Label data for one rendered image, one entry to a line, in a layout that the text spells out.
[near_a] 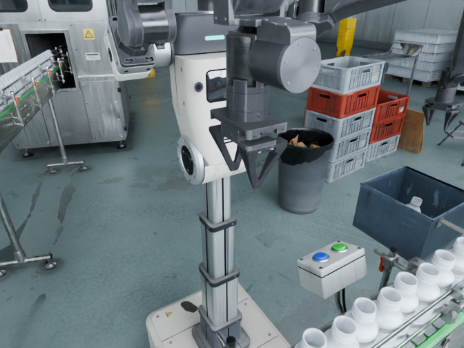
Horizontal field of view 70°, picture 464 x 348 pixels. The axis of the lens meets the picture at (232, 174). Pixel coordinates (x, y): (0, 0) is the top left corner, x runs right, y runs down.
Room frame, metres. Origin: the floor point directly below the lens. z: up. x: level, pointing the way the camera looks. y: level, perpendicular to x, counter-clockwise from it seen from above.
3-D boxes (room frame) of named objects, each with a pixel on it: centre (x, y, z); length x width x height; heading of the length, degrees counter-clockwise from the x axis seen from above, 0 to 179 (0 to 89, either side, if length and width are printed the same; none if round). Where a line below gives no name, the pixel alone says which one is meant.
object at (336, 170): (3.20, -1.08, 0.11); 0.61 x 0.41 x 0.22; 127
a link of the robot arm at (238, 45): (0.44, -0.02, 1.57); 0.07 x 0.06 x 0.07; 32
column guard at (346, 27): (10.51, -3.34, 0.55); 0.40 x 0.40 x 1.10; 32
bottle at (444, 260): (0.52, -0.44, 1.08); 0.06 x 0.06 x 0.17
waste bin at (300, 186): (2.50, -0.59, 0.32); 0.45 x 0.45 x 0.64
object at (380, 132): (3.65, -1.62, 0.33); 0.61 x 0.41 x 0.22; 124
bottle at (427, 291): (0.48, -0.39, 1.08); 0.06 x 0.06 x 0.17
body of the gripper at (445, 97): (1.16, -0.75, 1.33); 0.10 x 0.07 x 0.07; 32
